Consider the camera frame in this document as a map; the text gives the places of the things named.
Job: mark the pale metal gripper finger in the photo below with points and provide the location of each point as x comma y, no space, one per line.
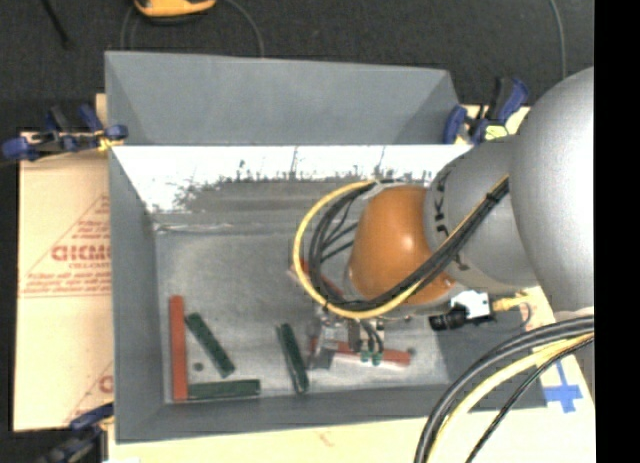
324,358
316,338

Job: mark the dark green flat block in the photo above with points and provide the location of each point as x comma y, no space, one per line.
294,358
210,345
225,389

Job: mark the red-brown flat block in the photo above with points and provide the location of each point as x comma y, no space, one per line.
178,346
397,357

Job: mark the grey metal bin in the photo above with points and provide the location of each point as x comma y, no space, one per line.
240,261

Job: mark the brown cardboard board red print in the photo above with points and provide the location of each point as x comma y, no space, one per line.
60,276

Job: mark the black cylinder on white bracket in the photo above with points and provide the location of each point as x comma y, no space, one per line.
457,318

